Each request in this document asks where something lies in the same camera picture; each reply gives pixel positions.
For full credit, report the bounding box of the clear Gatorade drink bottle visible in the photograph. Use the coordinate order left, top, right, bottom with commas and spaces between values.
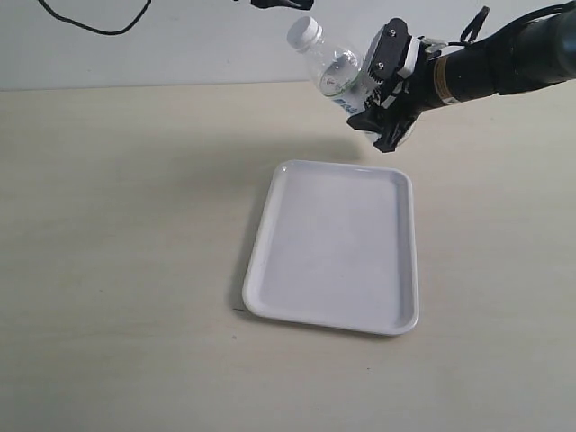
295, 20, 381, 143

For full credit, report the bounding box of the white bottle cap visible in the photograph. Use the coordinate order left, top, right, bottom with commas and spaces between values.
286, 16, 323, 51

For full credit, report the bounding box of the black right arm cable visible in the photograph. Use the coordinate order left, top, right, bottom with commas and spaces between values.
422, 4, 576, 50

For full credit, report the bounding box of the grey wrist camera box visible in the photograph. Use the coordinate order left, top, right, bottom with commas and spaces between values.
364, 18, 420, 85

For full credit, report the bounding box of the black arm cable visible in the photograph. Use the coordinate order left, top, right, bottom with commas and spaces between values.
422, 4, 576, 50
38, 0, 152, 36

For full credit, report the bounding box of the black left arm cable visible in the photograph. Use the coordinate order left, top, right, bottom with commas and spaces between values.
38, 0, 152, 36

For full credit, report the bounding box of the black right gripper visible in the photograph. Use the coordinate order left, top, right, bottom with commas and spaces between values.
346, 38, 444, 153

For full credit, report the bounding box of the white plastic tray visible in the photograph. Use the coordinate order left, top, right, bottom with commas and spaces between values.
242, 160, 419, 337

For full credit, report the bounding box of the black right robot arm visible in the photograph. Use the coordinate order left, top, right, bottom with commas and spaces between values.
347, 1, 575, 153

